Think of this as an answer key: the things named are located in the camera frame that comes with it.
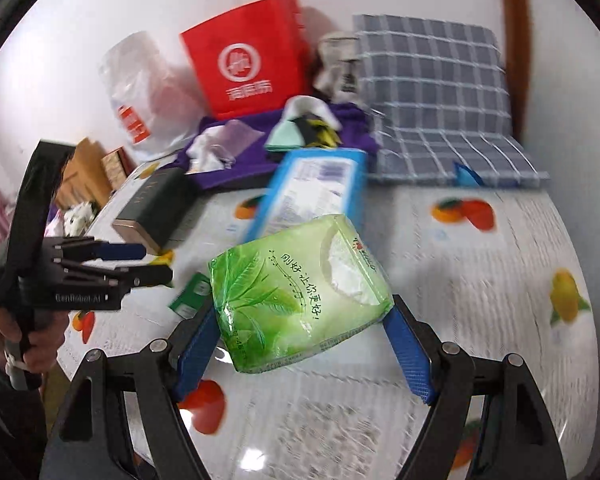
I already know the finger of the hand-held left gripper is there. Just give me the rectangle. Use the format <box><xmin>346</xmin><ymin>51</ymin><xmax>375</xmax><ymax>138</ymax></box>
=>
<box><xmin>60</xmin><ymin>263</ymin><xmax>174</xmax><ymax>290</ymax></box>
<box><xmin>54</xmin><ymin>237</ymin><xmax>147</xmax><ymax>264</ymax></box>

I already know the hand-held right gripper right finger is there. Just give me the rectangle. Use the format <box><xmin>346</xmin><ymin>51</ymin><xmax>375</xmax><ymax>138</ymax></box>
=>
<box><xmin>379</xmin><ymin>294</ymin><xmax>569</xmax><ymax>480</ymax></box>

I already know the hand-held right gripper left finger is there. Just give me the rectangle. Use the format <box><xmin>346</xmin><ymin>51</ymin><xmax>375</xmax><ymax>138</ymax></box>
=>
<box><xmin>42</xmin><ymin>304</ymin><xmax>222</xmax><ymax>480</ymax></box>

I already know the green tissue pack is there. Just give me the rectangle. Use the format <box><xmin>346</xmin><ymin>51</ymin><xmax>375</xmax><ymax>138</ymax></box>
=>
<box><xmin>208</xmin><ymin>213</ymin><xmax>395</xmax><ymax>375</ymax></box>

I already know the yellow black mesh pouch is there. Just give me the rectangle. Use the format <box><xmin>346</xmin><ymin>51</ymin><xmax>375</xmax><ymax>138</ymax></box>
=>
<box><xmin>289</xmin><ymin>111</ymin><xmax>342</xmax><ymax>150</ymax></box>

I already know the person's left forearm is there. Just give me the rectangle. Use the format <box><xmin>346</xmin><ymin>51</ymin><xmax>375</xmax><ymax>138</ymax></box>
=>
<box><xmin>0</xmin><ymin>352</ymin><xmax>50</xmax><ymax>480</ymax></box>

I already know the person's left hand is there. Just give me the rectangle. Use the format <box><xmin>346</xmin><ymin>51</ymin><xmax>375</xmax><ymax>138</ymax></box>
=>
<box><xmin>0</xmin><ymin>299</ymin><xmax>72</xmax><ymax>376</ymax></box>

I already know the small green label packet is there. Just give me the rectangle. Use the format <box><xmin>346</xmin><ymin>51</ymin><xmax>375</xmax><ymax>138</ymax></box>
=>
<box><xmin>167</xmin><ymin>272</ymin><xmax>214</xmax><ymax>320</ymax></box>

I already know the dark green box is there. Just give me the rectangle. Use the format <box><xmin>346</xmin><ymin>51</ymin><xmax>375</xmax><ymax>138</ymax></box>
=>
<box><xmin>111</xmin><ymin>167</ymin><xmax>199</xmax><ymax>257</ymax></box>

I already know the white plush toy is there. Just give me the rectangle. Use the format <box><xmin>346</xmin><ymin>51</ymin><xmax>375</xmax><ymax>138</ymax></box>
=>
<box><xmin>61</xmin><ymin>201</ymin><xmax>97</xmax><ymax>237</ymax></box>

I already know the brown patterned box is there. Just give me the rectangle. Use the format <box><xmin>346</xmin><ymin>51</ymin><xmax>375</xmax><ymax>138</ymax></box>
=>
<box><xmin>101</xmin><ymin>147</ymin><xmax>137</xmax><ymax>187</ymax></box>

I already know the wooden headboard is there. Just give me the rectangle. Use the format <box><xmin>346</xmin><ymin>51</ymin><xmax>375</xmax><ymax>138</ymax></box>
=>
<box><xmin>54</xmin><ymin>137</ymin><xmax>114</xmax><ymax>212</ymax></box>

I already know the fruit print tablecloth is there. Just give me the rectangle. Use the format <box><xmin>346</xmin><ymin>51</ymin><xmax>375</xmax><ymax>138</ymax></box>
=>
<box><xmin>59</xmin><ymin>162</ymin><xmax>600</xmax><ymax>480</ymax></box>

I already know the purple towel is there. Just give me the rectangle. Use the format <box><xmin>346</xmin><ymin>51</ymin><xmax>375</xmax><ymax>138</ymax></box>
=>
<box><xmin>174</xmin><ymin>102</ymin><xmax>382</xmax><ymax>192</ymax></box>

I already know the white plastic bag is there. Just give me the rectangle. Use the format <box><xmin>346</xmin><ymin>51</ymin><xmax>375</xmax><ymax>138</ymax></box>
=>
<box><xmin>98</xmin><ymin>30</ymin><xmax>207</xmax><ymax>162</ymax></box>

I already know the blue tissue packet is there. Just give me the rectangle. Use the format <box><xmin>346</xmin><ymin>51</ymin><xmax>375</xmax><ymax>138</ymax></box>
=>
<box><xmin>242</xmin><ymin>147</ymin><xmax>369</xmax><ymax>244</ymax></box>

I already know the red paper bag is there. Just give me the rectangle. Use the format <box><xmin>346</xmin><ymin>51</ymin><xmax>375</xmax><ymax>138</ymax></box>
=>
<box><xmin>179</xmin><ymin>0</ymin><xmax>314</xmax><ymax>122</ymax></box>

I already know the grey checked cushion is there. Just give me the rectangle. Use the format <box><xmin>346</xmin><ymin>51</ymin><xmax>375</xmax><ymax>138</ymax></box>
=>
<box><xmin>351</xmin><ymin>13</ymin><xmax>552</xmax><ymax>189</ymax></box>

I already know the beige cloth bag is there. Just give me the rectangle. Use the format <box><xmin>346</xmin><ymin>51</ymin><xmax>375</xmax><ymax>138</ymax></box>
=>
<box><xmin>312</xmin><ymin>31</ymin><xmax>362</xmax><ymax>102</ymax></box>

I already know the wooden door frame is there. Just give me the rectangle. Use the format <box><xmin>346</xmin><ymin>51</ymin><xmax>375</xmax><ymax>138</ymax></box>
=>
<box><xmin>494</xmin><ymin>0</ymin><xmax>532</xmax><ymax>142</ymax></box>

